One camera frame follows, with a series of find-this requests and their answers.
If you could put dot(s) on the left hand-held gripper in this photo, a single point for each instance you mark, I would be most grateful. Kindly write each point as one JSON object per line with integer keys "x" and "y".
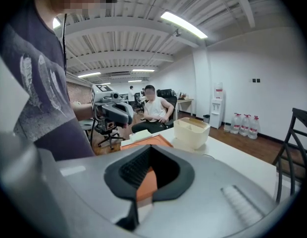
{"x": 100, "y": 95}

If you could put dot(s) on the clear water jug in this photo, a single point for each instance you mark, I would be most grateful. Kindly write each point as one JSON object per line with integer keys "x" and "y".
{"x": 253, "y": 128}
{"x": 235, "y": 124}
{"x": 245, "y": 125}

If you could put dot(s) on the ceiling security camera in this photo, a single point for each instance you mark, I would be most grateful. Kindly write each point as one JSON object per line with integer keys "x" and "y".
{"x": 178, "y": 32}

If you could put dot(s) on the small grey trash bin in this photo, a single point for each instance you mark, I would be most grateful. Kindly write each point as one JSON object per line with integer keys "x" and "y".
{"x": 206, "y": 118}

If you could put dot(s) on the person's navy feather-print shirt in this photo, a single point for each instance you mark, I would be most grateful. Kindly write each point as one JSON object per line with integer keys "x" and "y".
{"x": 39, "y": 95}

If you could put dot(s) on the white rectangular box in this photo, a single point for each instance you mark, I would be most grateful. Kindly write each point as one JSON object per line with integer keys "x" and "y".
{"x": 140, "y": 136}

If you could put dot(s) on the orange sheet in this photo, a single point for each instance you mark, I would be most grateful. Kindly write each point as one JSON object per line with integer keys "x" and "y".
{"x": 156, "y": 142}

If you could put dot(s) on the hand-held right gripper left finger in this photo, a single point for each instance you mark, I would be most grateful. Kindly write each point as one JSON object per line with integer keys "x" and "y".
{"x": 94, "y": 190}

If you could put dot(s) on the black wall switches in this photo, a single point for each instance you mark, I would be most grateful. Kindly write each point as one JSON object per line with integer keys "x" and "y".
{"x": 256, "y": 80}

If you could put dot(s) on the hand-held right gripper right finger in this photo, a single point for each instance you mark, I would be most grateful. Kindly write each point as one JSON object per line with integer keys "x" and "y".
{"x": 205, "y": 202}

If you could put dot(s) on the black metal chair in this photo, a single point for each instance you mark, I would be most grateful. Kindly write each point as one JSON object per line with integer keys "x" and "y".
{"x": 294, "y": 145}

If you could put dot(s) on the long ceiling light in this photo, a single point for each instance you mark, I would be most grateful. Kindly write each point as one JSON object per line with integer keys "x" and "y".
{"x": 89, "y": 75}
{"x": 143, "y": 70}
{"x": 183, "y": 23}

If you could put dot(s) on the wooden desk with white legs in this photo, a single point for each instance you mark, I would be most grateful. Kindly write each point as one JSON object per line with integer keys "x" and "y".
{"x": 185, "y": 101}

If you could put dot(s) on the cream plastic organizer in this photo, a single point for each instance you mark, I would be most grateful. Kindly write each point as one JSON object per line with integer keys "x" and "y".
{"x": 191, "y": 133}

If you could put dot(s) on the orange box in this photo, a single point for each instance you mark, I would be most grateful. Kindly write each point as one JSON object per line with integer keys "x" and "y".
{"x": 147, "y": 185}

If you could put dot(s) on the black mesh office chair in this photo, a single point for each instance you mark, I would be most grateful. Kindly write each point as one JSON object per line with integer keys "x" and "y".
{"x": 106, "y": 131}

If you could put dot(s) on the person's left forearm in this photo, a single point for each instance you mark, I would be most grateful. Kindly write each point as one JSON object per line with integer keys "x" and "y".
{"x": 83, "y": 111}

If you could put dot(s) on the white water dispenser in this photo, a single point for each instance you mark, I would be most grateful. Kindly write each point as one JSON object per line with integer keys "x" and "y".
{"x": 217, "y": 108}

